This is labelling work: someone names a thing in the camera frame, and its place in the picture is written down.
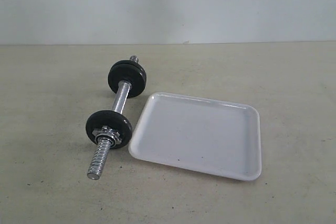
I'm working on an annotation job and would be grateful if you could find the chrome threaded dumbbell bar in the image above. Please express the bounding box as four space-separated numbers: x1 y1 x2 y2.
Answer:
87 55 139 180

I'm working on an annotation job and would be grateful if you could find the black weight plate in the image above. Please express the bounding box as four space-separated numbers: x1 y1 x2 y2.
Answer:
86 110 133 150
111 60 145 72
108 65 146 98

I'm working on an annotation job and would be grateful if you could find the white rectangular plastic tray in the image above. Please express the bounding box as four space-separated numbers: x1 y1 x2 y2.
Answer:
128 92 262 181

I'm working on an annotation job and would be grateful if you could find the chrome hex collar nut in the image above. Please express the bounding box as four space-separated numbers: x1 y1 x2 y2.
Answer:
92 125 122 148

